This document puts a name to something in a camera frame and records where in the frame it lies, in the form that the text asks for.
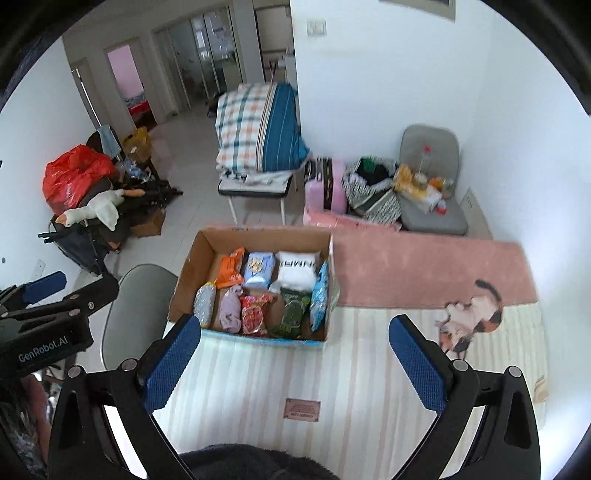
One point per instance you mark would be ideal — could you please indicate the small orange bag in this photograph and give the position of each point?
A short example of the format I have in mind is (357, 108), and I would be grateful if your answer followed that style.
(439, 182)

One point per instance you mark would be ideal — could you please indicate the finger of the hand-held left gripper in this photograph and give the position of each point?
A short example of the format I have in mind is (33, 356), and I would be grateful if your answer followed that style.
(92, 297)
(44, 282)

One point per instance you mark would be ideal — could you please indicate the wall switch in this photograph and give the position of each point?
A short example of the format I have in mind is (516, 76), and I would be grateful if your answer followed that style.
(316, 27)

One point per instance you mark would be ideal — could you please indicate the light blue packet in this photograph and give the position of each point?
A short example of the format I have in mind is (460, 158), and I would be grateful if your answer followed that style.
(319, 293)

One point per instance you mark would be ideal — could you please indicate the green cloth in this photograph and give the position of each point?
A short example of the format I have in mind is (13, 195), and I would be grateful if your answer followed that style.
(367, 163)

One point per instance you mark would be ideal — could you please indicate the yellow plastic bag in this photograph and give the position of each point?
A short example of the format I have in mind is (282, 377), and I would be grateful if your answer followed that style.
(404, 180)

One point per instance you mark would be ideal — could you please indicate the patterned tote bag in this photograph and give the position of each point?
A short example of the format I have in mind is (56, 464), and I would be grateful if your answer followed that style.
(374, 201)

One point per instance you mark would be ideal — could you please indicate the white goose plush toy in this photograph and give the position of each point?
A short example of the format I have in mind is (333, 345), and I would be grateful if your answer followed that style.
(104, 207)

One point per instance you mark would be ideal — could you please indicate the pink suitcase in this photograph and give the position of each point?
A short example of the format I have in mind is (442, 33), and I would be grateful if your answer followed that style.
(337, 189)

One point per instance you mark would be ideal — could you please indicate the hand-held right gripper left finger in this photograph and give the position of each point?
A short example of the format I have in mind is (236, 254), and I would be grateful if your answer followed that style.
(173, 364)

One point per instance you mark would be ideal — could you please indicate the white panel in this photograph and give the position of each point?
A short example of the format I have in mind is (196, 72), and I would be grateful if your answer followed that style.
(478, 214)

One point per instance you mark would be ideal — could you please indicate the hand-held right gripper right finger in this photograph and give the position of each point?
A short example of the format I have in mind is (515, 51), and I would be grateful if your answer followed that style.
(415, 364)

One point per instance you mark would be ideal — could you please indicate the empty grey chair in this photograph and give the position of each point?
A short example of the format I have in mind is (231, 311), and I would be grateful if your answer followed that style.
(138, 304)

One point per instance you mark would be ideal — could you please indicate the red plastic bag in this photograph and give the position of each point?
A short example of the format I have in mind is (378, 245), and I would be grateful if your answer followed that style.
(69, 177)

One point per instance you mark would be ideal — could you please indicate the cluttered grey chair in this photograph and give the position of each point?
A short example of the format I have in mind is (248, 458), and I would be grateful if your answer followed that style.
(429, 138)

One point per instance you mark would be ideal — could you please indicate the glass sliding door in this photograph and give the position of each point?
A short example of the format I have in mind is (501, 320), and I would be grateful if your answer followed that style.
(198, 60)

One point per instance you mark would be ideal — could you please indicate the wall socket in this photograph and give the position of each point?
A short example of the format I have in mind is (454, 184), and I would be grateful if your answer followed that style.
(39, 269)

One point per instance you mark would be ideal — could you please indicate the purple cloth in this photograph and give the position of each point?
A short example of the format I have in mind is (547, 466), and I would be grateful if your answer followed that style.
(230, 311)

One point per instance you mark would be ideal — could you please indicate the white paper bag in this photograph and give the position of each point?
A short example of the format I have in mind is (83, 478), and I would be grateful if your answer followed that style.
(425, 198)

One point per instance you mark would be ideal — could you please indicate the orange packet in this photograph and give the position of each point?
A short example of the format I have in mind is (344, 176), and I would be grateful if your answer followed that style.
(230, 270)

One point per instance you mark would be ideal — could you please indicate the red snack packet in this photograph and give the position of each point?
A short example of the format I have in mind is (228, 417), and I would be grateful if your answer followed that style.
(254, 316)

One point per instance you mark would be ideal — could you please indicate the black stroller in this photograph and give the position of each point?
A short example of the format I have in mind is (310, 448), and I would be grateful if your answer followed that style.
(83, 249)

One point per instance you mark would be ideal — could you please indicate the small red white item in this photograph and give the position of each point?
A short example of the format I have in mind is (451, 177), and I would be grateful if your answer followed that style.
(441, 208)

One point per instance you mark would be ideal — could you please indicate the green wipes packet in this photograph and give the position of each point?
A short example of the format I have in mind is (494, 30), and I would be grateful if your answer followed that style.
(291, 314)

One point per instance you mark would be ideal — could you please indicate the plaid blue quilt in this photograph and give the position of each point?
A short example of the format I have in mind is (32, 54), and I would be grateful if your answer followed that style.
(249, 124)

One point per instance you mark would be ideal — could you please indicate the small brown cardboard box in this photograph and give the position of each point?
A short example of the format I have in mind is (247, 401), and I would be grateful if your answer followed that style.
(147, 224)

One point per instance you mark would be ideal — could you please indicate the person's dark fleece clothing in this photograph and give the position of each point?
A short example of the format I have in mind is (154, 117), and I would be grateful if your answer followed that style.
(258, 464)

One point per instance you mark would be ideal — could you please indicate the blue tissue packet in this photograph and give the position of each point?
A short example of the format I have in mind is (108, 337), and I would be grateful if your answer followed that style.
(258, 270)

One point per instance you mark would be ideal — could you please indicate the clear plastic bottle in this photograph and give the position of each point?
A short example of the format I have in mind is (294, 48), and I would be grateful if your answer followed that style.
(425, 161)

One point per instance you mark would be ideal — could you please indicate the white packet with lettering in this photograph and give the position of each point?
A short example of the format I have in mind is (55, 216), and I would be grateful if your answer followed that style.
(298, 270)

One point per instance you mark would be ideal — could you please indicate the light blue cloth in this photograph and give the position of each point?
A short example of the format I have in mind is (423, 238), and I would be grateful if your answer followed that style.
(111, 141)

